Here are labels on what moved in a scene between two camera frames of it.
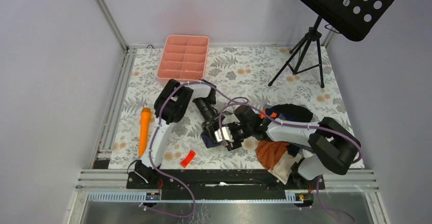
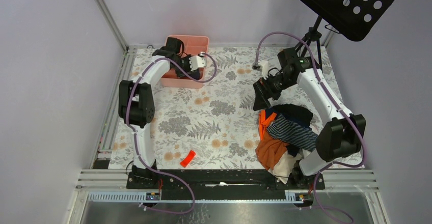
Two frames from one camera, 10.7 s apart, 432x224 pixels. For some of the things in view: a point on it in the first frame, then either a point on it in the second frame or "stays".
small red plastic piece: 188,159 stays
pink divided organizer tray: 184,58 stays
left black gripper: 210,127 → 188,71
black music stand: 351,7 stays
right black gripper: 236,144 → 263,92
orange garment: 266,151 stays
